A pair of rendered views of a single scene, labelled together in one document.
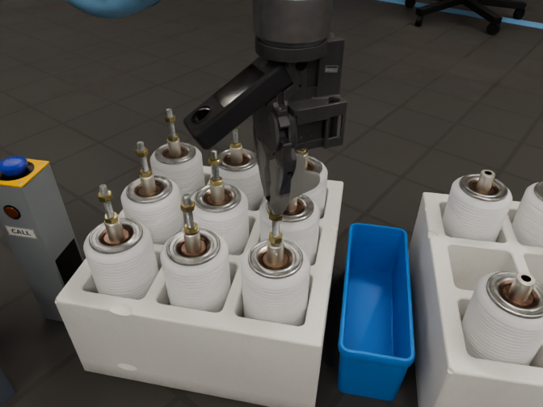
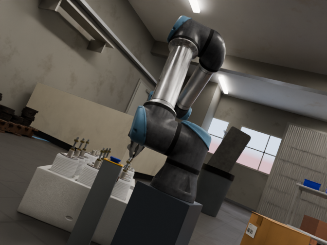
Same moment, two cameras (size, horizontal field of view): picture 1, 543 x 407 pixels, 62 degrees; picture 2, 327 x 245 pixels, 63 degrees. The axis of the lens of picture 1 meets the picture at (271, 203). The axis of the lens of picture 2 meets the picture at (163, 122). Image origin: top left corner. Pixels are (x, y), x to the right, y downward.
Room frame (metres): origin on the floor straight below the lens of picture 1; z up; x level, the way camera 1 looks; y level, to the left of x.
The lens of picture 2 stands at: (0.70, 1.37, 0.39)
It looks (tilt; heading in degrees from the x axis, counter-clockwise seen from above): 8 degrees up; 256
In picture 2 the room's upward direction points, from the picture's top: 23 degrees clockwise
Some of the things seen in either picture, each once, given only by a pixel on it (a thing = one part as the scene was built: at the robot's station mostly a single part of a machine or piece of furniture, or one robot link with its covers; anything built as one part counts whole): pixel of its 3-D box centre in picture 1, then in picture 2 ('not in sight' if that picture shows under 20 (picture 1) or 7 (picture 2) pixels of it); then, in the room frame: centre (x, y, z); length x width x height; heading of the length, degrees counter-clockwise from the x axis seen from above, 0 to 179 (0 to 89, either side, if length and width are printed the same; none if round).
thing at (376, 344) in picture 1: (372, 304); not in sight; (0.53, -0.18, 0.06); 0.30 x 0.11 x 0.12; 169
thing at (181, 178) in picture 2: not in sight; (177, 178); (0.38, 0.54, 0.35); 0.15 x 0.15 x 0.10
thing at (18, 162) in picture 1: (14, 167); (115, 160); (0.57, 0.39, 0.32); 0.04 x 0.04 x 0.02
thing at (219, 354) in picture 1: (224, 268); (84, 199); (0.59, 0.09, 0.09); 0.39 x 0.39 x 0.18; 79
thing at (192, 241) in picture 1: (192, 240); not in sight; (0.47, 0.11, 0.26); 0.02 x 0.02 x 0.03
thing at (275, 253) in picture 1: (275, 251); not in sight; (0.45, -0.01, 0.26); 0.02 x 0.02 x 0.03
